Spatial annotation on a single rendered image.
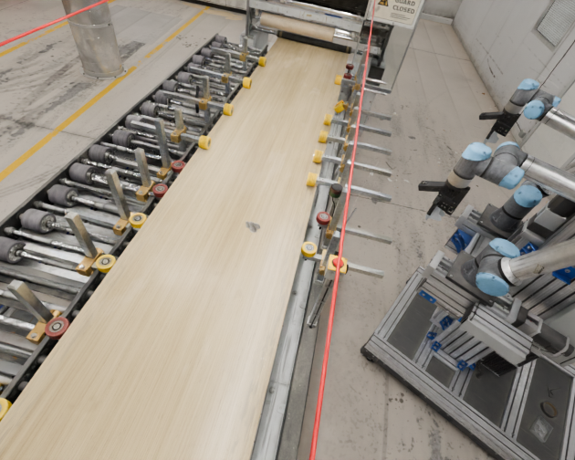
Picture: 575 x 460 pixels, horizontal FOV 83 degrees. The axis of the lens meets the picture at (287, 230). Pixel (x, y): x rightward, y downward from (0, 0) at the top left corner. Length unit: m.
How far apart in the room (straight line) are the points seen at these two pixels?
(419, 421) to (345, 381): 0.50
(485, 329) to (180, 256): 1.44
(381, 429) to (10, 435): 1.84
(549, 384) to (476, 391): 0.54
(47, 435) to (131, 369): 0.29
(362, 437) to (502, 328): 1.07
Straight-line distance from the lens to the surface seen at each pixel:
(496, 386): 2.63
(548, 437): 2.71
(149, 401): 1.37
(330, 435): 2.30
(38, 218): 2.05
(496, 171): 1.27
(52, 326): 1.58
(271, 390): 1.63
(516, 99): 2.05
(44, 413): 1.46
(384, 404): 2.45
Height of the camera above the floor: 2.20
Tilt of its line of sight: 48 degrees down
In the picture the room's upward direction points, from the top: 12 degrees clockwise
